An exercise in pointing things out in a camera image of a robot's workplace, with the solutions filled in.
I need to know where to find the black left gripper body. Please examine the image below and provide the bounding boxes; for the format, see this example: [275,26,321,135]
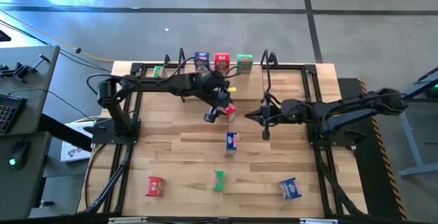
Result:
[201,71,231,110]

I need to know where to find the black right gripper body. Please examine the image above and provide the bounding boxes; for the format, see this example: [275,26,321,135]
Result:
[271,100,297,127]

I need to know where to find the red Froot Loops cereal box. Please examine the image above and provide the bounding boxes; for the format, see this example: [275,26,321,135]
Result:
[145,176,166,198]
[214,52,231,75]
[222,103,237,124]

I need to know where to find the blue Frosted Flakes cereal box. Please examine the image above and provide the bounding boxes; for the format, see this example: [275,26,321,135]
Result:
[194,51,210,73]
[224,132,240,158]
[279,177,303,201]

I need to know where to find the wooden shelf black metal legs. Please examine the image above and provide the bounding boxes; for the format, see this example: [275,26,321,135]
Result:
[176,47,274,105]

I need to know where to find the black mat yellow hazard edge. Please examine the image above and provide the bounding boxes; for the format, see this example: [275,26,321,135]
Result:
[337,77,407,222]

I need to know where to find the white printed cardboard box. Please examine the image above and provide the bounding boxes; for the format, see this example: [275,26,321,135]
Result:
[60,116,102,164]

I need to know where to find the black device green light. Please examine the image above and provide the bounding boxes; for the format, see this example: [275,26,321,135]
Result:
[424,82,438,99]

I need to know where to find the black mouse green light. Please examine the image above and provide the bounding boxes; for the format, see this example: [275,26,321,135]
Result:
[7,138,31,172]

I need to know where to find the dark grey low desk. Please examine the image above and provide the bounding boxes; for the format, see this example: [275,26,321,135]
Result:
[0,130,49,220]

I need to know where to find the black desk clamp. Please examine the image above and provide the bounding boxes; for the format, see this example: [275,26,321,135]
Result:
[0,54,51,84]

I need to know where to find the black keyboard green backlight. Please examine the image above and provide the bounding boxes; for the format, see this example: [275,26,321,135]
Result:
[0,93,28,135]

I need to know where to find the black aluminium table frame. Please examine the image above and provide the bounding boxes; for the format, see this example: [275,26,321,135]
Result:
[77,61,369,224]

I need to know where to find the silver frame bracket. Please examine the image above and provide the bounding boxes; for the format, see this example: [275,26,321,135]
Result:
[299,218,339,224]
[108,216,148,224]

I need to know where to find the yellow floor cable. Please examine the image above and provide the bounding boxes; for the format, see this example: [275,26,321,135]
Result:
[0,9,116,63]

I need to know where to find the thin black desk cable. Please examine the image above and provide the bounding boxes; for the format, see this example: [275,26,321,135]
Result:
[7,87,93,121]

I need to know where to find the black power cable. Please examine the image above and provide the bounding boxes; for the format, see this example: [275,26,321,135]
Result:
[83,141,107,214]

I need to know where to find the black floor cable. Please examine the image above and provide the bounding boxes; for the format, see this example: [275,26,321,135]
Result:
[0,18,113,73]

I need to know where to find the blue-grey metal table frame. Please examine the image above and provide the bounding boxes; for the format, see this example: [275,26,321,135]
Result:
[376,65,438,179]

